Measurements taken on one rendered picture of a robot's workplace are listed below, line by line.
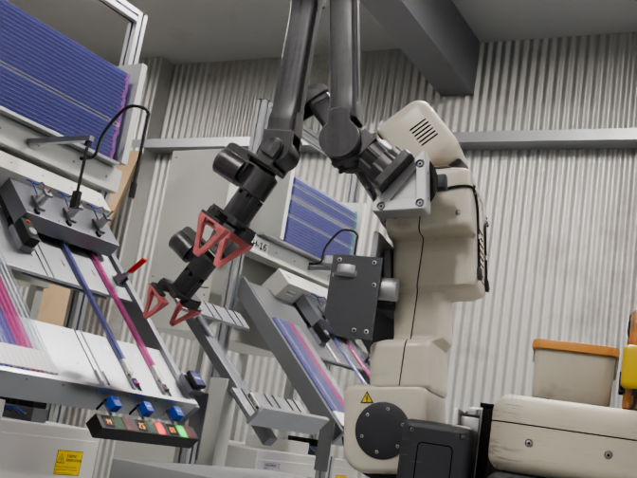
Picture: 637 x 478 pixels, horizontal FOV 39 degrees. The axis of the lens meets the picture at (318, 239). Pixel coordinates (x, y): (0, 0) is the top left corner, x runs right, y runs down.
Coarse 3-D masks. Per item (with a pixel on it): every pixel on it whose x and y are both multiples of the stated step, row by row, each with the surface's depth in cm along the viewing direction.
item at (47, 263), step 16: (0, 208) 230; (0, 224) 224; (0, 240) 218; (48, 240) 237; (16, 256) 218; (32, 256) 224; (48, 256) 231; (64, 256) 237; (80, 256) 244; (32, 272) 219; (48, 272) 224; (64, 272) 231; (96, 272) 244; (112, 272) 252; (80, 288) 233; (96, 288) 237
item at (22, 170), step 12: (0, 156) 232; (12, 156) 238; (0, 168) 229; (12, 168) 233; (24, 168) 238; (36, 168) 244; (0, 180) 232; (24, 180) 236; (36, 180) 238; (48, 180) 244; (60, 180) 250; (60, 192) 246; (84, 192) 257; (96, 192) 264; (84, 204) 254; (96, 204) 257
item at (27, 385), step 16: (0, 368) 176; (0, 384) 179; (16, 384) 182; (32, 384) 185; (48, 384) 188; (64, 384) 191; (80, 384) 194; (96, 384) 198; (32, 400) 189; (48, 400) 192; (64, 400) 195; (80, 400) 198; (96, 400) 202; (128, 400) 209; (144, 400) 213; (160, 400) 217; (176, 400) 221; (192, 400) 227; (144, 416) 218; (160, 416) 223
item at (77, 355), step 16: (48, 336) 203; (64, 336) 208; (80, 336) 213; (96, 336) 219; (48, 352) 198; (64, 352) 203; (80, 352) 208; (96, 352) 213; (112, 352) 219; (128, 352) 225; (64, 368) 198; (80, 368) 203; (96, 368) 208; (112, 368) 213; (144, 368) 225; (160, 368) 232; (112, 384) 208; (128, 384) 213; (144, 384) 219; (160, 384) 224; (176, 384) 232
